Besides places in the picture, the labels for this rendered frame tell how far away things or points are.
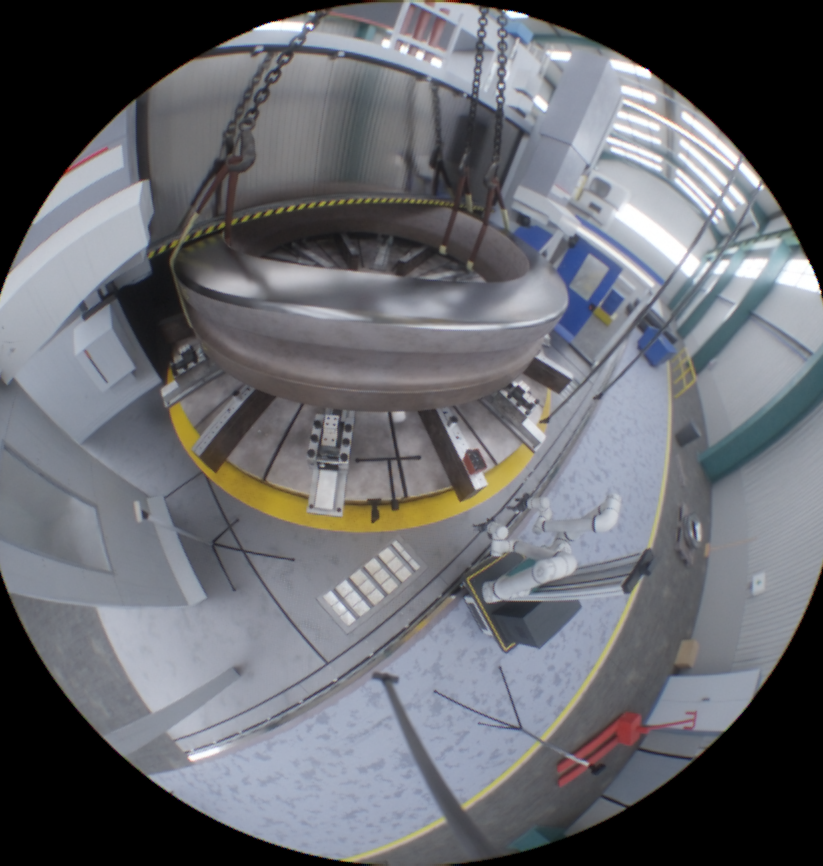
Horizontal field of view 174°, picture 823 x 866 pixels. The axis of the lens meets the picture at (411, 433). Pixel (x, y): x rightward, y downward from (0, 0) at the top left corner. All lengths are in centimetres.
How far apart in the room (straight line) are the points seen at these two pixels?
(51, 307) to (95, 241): 42
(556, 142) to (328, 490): 611
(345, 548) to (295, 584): 61
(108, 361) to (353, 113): 411
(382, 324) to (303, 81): 331
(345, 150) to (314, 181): 60
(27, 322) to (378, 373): 245
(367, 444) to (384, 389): 81
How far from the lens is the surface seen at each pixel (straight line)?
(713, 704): 595
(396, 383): 206
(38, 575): 191
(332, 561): 267
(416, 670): 289
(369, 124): 434
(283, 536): 277
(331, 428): 215
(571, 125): 578
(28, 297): 196
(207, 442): 257
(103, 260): 179
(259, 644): 291
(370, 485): 250
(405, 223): 597
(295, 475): 257
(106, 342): 377
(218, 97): 372
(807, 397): 1034
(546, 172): 562
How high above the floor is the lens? 266
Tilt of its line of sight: 57 degrees down
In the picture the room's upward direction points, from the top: 22 degrees clockwise
